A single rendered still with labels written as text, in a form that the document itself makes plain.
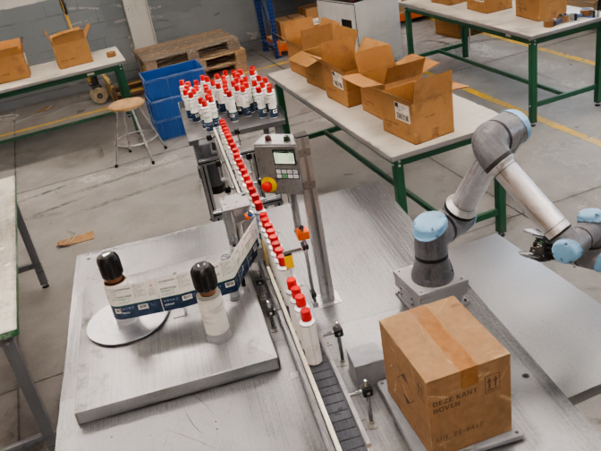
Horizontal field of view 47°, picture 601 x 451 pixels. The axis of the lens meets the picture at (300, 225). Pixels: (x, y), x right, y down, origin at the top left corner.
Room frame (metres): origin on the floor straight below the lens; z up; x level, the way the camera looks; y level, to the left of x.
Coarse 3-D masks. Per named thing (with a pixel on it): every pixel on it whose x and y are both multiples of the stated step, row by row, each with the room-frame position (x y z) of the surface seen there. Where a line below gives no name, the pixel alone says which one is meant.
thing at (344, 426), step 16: (272, 272) 2.37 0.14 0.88; (304, 352) 1.84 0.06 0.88; (304, 368) 1.76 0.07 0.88; (320, 368) 1.75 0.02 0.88; (320, 384) 1.67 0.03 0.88; (336, 384) 1.66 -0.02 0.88; (336, 400) 1.59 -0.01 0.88; (336, 416) 1.52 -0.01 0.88; (352, 416) 1.51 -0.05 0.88; (336, 432) 1.46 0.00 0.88; (352, 432) 1.45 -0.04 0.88; (352, 448) 1.39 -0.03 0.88
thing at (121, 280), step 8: (104, 256) 2.19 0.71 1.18; (112, 256) 2.19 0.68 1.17; (104, 264) 2.18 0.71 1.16; (112, 264) 2.18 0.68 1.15; (120, 264) 2.21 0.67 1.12; (104, 272) 2.18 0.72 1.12; (112, 272) 2.17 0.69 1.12; (120, 272) 2.19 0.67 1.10; (104, 280) 2.22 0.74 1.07; (112, 280) 2.18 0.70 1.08; (120, 280) 2.20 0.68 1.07; (112, 288) 2.17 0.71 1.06; (112, 296) 2.17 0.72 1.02; (112, 304) 2.18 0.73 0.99; (120, 312) 2.17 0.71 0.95; (120, 320) 2.17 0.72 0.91; (128, 320) 2.17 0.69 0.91
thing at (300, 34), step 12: (288, 24) 5.66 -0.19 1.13; (300, 24) 5.68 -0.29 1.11; (312, 24) 5.70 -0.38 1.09; (324, 24) 5.34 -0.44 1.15; (288, 36) 5.63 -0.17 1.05; (300, 36) 5.66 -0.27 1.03; (312, 36) 5.32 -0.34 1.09; (324, 36) 5.35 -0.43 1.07; (288, 48) 5.59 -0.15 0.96; (300, 48) 5.31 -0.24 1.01; (300, 72) 5.40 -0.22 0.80
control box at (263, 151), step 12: (264, 144) 2.23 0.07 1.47; (276, 144) 2.21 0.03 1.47; (288, 144) 2.19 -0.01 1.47; (264, 156) 2.23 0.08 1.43; (264, 168) 2.23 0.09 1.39; (264, 180) 2.23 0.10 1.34; (276, 180) 2.21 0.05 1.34; (288, 180) 2.19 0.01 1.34; (300, 180) 2.17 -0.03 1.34; (264, 192) 2.25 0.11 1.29; (276, 192) 2.22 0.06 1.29; (288, 192) 2.20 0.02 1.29; (300, 192) 2.17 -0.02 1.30
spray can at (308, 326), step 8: (304, 312) 1.77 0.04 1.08; (304, 320) 1.77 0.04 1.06; (312, 320) 1.77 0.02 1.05; (304, 328) 1.76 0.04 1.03; (312, 328) 1.76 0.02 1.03; (304, 336) 1.76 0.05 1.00; (312, 336) 1.76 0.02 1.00; (304, 344) 1.77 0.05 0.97; (312, 344) 1.76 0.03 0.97; (312, 352) 1.76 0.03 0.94; (320, 352) 1.77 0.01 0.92; (312, 360) 1.76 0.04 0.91; (320, 360) 1.77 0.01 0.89
